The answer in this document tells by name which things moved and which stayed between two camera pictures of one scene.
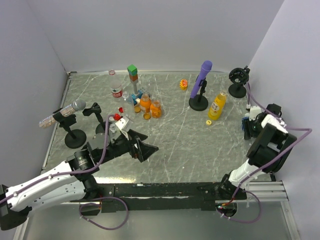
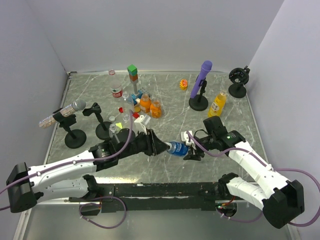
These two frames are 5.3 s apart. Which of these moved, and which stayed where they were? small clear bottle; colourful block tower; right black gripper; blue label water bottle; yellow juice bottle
Moved: right black gripper; blue label water bottle
Stayed: yellow juice bottle; colourful block tower; small clear bottle
